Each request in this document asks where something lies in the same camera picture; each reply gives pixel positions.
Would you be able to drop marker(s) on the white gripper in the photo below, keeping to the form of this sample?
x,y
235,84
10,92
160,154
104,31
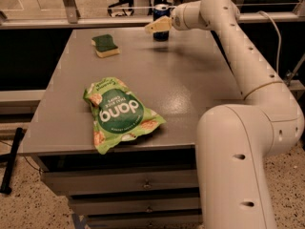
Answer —
x,y
177,19

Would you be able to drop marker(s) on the blue pepsi can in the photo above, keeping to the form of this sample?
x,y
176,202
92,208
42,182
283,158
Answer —
x,y
159,11

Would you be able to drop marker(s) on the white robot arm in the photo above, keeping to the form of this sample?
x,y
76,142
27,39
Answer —
x,y
233,140

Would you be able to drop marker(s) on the green yellow sponge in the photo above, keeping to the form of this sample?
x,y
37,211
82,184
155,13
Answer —
x,y
104,46

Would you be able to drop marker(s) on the grey metal railing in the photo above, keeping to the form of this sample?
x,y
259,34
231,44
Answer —
x,y
40,14

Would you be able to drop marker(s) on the green dang chips bag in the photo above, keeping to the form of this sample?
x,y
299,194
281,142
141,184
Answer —
x,y
118,115

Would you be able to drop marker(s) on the grey drawer cabinet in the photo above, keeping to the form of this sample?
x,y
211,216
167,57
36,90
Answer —
x,y
180,79

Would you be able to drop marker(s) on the top grey drawer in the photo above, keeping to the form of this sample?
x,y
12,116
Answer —
x,y
118,181

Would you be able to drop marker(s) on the grey drawer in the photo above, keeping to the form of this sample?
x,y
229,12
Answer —
x,y
135,204
144,220
118,181

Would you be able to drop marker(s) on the middle grey drawer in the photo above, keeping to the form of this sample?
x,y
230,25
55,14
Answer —
x,y
135,204

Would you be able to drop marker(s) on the bottom grey drawer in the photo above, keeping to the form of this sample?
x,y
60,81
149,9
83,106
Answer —
x,y
144,220

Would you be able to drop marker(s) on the black stand leg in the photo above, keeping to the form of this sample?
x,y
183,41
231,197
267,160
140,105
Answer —
x,y
9,159

